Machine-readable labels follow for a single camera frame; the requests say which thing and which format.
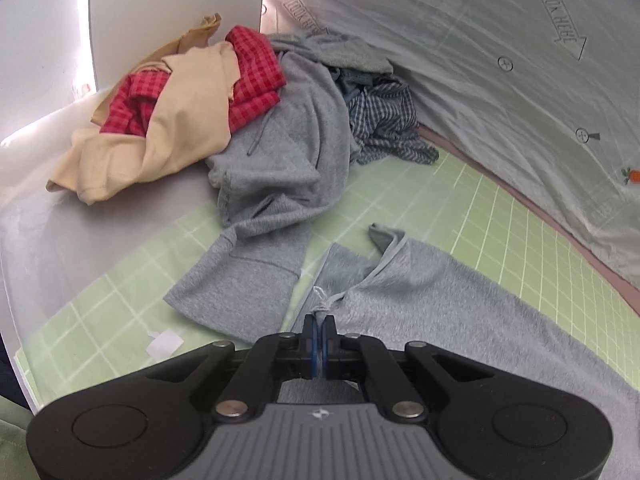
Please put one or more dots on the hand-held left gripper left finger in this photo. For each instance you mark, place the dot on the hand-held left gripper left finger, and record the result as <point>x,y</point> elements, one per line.
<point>311,346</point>

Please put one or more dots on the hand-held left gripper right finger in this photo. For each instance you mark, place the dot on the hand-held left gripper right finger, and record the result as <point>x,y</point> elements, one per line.
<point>327,346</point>

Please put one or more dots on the white paper label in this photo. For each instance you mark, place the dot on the white paper label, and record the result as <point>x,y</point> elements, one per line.
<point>165,344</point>

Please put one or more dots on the grey heather hoodie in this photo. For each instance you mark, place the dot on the grey heather hoodie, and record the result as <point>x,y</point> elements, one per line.
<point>295,160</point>

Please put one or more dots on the green grid mat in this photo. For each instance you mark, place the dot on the green grid mat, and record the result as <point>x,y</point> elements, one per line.
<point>500,220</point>

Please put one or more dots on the blue checked shirt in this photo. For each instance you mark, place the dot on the blue checked shirt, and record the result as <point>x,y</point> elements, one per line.
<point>385,115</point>

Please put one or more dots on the beige garment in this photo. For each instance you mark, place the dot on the beige garment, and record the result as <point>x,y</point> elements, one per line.
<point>185,125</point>

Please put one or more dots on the red checked shirt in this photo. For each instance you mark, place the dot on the red checked shirt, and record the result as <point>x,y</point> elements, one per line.
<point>255,70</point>

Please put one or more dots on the white carrot print sheet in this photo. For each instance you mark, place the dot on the white carrot print sheet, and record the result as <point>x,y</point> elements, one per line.
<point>450,60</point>

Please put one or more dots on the green cloth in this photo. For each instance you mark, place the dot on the green cloth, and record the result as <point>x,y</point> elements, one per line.
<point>12,440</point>

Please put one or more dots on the white board panel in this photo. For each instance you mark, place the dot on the white board panel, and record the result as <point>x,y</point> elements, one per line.
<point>175,10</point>

